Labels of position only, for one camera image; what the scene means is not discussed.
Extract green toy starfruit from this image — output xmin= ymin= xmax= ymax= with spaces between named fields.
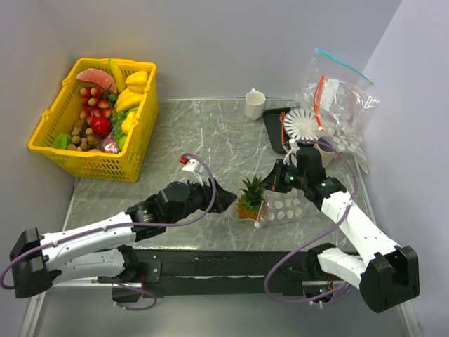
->
xmin=52 ymin=133 xmax=72 ymax=150

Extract black plastic tray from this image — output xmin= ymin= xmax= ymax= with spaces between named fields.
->
xmin=262 ymin=107 xmax=292 ymax=154

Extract red toy apple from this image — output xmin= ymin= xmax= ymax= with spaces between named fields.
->
xmin=89 ymin=117 xmax=112 ymax=138

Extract yellow plastic basket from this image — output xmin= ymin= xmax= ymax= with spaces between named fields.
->
xmin=28 ymin=58 xmax=159 ymax=183

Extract clear zip bag blue seal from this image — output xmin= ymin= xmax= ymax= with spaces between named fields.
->
xmin=300 ymin=48 xmax=373 ymax=119

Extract striped white plate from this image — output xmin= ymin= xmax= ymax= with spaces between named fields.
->
xmin=283 ymin=107 xmax=323 ymax=142

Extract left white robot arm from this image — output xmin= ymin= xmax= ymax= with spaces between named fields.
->
xmin=8 ymin=179 xmax=237 ymax=298

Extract yellow toy lemon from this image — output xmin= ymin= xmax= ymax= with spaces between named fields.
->
xmin=121 ymin=110 xmax=138 ymax=135

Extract brown toy longan bunch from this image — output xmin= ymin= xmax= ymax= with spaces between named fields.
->
xmin=67 ymin=119 xmax=100 ymax=152

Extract toy pineapple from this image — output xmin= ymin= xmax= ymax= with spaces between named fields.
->
xmin=237 ymin=175 xmax=267 ymax=220

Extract purple cable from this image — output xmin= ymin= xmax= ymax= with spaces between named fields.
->
xmin=263 ymin=139 xmax=358 ymax=306
xmin=0 ymin=152 xmax=217 ymax=289

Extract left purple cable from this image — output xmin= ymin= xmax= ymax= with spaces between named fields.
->
xmin=0 ymin=152 xmax=217 ymax=289

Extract red toy strawberries bunch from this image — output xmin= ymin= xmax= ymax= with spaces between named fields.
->
xmin=79 ymin=86 xmax=117 ymax=124

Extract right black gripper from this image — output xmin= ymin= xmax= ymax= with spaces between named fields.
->
xmin=260 ymin=159 xmax=308 ymax=194

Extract green toy apple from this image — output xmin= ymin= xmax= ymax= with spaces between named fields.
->
xmin=118 ymin=135 xmax=127 ymax=152

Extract toy watermelon slice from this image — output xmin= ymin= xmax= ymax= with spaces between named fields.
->
xmin=76 ymin=68 xmax=117 ymax=94

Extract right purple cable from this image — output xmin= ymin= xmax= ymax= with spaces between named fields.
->
xmin=263 ymin=139 xmax=358 ymax=306

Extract clear zip bag orange seal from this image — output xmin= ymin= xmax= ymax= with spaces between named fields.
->
xmin=299 ymin=92 xmax=380 ymax=173

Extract white ceramic mug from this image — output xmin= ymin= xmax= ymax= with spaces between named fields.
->
xmin=244 ymin=88 xmax=266 ymax=121

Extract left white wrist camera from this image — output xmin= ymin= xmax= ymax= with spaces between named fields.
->
xmin=180 ymin=156 xmax=203 ymax=185

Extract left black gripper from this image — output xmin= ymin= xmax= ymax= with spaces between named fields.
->
xmin=166 ymin=173 xmax=237 ymax=225

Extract beige paper cup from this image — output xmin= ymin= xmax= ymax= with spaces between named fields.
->
xmin=314 ymin=138 xmax=337 ymax=169

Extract yellow toy bell pepper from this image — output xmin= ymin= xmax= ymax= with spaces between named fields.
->
xmin=126 ymin=71 xmax=149 ymax=94

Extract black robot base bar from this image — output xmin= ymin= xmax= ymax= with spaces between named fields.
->
xmin=115 ymin=248 xmax=332 ymax=297

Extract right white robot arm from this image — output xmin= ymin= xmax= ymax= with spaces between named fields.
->
xmin=263 ymin=147 xmax=420 ymax=313

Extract polka dot zip bag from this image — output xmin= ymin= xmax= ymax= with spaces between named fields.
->
xmin=227 ymin=187 xmax=306 ymax=231

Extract yellow toy banana bunch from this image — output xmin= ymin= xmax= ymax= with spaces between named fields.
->
xmin=114 ymin=88 xmax=144 ymax=112

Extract green toy grapes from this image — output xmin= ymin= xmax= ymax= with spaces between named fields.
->
xmin=110 ymin=112 xmax=127 ymax=141

